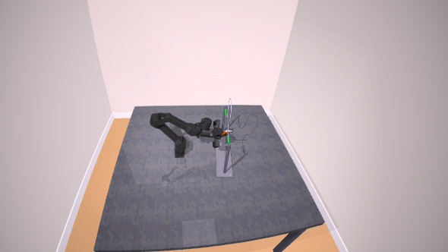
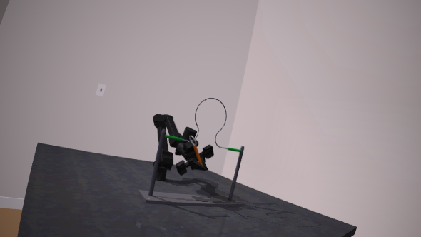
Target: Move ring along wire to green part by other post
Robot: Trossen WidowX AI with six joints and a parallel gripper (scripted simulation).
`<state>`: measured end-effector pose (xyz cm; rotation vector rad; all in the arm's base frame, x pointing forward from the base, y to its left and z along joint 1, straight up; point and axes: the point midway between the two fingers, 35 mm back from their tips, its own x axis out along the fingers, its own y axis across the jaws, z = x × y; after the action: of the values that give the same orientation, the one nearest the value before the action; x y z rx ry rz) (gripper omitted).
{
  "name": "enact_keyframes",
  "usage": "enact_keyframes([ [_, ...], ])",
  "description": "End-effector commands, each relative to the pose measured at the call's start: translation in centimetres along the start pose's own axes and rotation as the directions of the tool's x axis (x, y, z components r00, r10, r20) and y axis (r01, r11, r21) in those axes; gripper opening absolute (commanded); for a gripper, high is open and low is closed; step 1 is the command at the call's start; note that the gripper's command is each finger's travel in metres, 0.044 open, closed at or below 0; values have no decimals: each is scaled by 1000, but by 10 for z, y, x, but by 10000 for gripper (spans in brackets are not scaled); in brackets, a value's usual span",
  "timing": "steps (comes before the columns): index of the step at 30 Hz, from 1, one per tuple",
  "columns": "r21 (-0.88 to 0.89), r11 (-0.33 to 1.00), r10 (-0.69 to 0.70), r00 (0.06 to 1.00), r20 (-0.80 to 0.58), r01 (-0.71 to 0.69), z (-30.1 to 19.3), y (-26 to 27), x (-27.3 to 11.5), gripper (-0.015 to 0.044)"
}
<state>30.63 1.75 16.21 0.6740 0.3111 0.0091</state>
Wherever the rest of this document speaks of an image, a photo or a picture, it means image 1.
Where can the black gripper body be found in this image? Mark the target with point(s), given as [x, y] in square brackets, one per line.
[215, 143]

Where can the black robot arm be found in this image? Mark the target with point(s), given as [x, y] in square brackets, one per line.
[158, 120]

